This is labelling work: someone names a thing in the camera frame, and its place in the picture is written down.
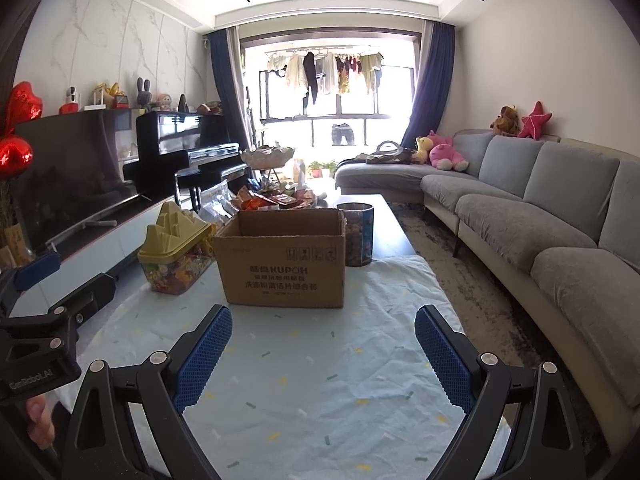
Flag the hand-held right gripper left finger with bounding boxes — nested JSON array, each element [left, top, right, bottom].
[[60, 304, 234, 480]]

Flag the black television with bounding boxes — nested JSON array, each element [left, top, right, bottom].
[[12, 109, 153, 256]]

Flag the person's left hand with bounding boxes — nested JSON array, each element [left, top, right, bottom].
[[25, 394, 57, 448]]

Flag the clear plastic bag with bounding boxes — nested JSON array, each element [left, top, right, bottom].
[[200, 182, 237, 233]]

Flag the grey television console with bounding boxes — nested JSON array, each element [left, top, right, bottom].
[[10, 200, 171, 318]]

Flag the brown plush toy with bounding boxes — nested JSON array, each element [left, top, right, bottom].
[[490, 106, 521, 137]]

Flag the red heart balloon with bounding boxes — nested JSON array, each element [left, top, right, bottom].
[[5, 81, 45, 136], [0, 135, 35, 180]]

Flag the brown cardboard box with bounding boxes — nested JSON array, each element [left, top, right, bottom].
[[213, 208, 347, 309]]

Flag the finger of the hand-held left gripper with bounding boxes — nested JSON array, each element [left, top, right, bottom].
[[0, 272, 117, 333], [0, 251, 62, 318]]

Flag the patterned floor rug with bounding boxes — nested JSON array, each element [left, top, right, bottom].
[[387, 202, 616, 461]]

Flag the grey sofa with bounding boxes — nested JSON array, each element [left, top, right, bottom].
[[334, 129, 640, 441]]

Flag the clear candy jar yellow lid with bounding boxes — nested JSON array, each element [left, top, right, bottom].
[[137, 201, 217, 295]]

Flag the black piano stool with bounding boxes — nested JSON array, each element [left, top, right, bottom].
[[174, 166, 221, 211]]

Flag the white scalloped fruit bowl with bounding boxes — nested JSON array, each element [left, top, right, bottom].
[[241, 146, 296, 168]]

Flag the hanging denim shorts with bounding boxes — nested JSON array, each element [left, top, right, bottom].
[[330, 123, 357, 146]]

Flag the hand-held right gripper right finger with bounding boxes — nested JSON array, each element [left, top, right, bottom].
[[414, 304, 583, 480]]

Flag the black piano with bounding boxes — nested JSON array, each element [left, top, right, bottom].
[[122, 111, 251, 211]]

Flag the beige handbag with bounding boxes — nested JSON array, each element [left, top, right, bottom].
[[365, 141, 416, 166]]

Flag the pink star cushion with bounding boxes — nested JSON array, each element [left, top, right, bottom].
[[517, 101, 553, 141]]

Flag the pile of snack packets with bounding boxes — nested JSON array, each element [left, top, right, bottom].
[[227, 185, 318, 211]]

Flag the light blue confetti tablecloth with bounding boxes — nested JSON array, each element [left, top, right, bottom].
[[50, 255, 511, 480]]

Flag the blue patterned round tin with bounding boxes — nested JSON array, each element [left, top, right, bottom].
[[336, 202, 375, 267]]

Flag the white red camera robot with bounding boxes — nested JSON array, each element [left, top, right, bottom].
[[60, 85, 83, 115]]

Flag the pink plush toy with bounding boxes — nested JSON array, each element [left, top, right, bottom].
[[427, 130, 470, 172]]

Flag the blue window curtain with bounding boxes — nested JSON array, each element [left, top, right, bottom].
[[205, 27, 251, 153], [400, 22, 457, 146]]

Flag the row of hanging clothes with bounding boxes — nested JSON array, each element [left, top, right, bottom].
[[265, 50, 386, 106]]

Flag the yellow toy ornament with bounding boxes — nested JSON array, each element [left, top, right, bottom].
[[92, 81, 128, 110]]

